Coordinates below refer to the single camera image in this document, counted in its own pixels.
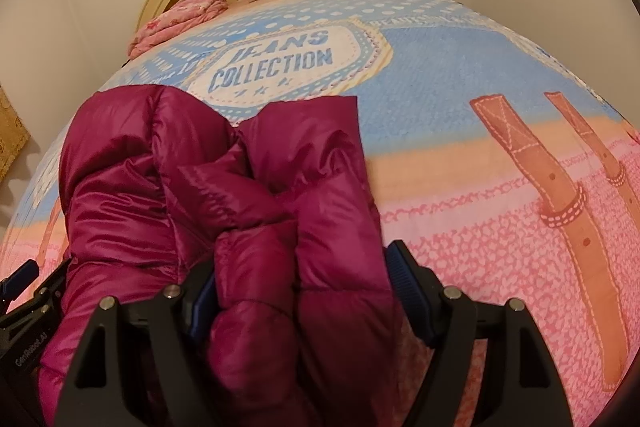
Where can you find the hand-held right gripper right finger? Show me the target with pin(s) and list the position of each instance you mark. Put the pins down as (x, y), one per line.
(410, 292)

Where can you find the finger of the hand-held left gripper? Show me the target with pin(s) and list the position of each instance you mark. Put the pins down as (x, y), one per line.
(22, 274)

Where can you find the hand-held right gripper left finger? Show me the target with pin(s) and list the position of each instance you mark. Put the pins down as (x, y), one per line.
(202, 307)

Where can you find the magenta puffer jacket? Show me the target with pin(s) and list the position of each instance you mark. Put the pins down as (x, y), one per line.
(300, 207)

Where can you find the beige floral curtain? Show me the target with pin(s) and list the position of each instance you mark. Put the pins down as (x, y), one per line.
(10, 132)

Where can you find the blue and pink printed blanket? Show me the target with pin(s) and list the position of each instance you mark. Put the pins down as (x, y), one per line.
(450, 132)

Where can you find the pink folded blanket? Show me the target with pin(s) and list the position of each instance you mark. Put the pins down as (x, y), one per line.
(175, 22)

